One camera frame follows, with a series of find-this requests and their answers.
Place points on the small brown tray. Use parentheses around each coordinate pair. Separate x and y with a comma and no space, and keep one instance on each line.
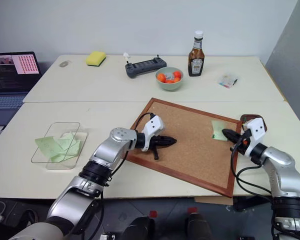
(250,117)

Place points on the open laptop computer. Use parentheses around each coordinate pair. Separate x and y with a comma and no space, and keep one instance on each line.
(12,75)

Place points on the clear plastic box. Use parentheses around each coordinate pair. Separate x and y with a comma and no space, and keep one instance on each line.
(60,147)

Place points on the brown sauce bottle white cap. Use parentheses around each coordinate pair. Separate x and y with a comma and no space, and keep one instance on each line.
(196,60)

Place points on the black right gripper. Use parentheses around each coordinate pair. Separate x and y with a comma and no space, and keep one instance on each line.
(243,143)

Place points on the wood-framed cork board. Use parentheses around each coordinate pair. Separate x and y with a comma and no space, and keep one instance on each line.
(190,145)

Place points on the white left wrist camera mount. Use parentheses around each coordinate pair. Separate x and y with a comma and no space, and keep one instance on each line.
(153,125)

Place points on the dark rounded shape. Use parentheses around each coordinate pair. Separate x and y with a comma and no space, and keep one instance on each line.
(197,226)
(138,228)

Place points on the crumpled silver foil piece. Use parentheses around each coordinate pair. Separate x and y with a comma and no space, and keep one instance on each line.
(168,75)

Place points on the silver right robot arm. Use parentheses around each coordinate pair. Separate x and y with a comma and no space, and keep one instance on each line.
(282,167)

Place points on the small orange fruit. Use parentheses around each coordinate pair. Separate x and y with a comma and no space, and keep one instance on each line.
(177,80)
(177,74)
(161,77)
(169,81)

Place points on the small white figurine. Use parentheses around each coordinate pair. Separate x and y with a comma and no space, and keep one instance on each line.
(126,56)

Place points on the yellow sponge green underside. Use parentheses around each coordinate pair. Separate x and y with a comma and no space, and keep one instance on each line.
(96,58)

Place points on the small clear pushpin box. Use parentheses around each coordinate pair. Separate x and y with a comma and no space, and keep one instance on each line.
(227,81)

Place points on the green sticky note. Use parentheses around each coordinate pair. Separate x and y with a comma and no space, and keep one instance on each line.
(67,142)
(217,128)
(46,146)
(62,157)

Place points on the small grey round object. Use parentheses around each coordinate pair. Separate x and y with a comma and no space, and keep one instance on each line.
(64,64)

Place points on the dark grey handheld controller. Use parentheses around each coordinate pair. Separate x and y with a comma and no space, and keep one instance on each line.
(145,67)

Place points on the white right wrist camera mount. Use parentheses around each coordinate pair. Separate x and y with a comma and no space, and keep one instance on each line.
(255,135)

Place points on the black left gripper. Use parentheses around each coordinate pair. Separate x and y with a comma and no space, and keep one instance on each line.
(153,143)

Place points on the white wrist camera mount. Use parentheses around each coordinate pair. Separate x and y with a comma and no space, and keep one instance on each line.
(153,125)
(255,135)

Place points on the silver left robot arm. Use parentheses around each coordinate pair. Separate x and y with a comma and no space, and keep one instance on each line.
(107,152)

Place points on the pale green bowl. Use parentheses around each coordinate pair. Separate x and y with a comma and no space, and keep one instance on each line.
(168,86)

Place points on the brown cardboard piece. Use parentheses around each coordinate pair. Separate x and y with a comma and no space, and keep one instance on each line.
(212,200)

